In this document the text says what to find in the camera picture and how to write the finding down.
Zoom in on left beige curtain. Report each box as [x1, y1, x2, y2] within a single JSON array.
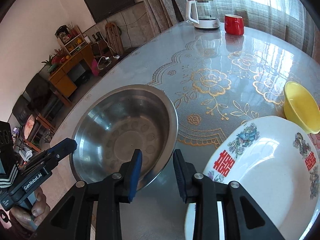
[[126, 0, 192, 37]]

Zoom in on person's left hand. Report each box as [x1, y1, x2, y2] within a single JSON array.
[[10, 187, 50, 231]]

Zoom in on white glass electric kettle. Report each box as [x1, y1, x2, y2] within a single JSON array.
[[185, 0, 220, 30]]

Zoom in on sheer white window curtain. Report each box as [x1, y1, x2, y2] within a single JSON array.
[[214, 0, 315, 55]]

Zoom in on stainless steel bowl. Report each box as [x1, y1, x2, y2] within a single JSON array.
[[69, 85, 178, 190]]

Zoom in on white plate red characters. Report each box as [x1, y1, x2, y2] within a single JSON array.
[[184, 115, 320, 240]]

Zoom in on red mug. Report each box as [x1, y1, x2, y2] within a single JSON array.
[[225, 14, 244, 36]]

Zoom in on wooden shelf cabinet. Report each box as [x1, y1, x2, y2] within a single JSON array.
[[48, 25, 94, 106]]

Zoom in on yellow plastic bowl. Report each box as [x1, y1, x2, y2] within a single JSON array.
[[284, 81, 319, 134]]

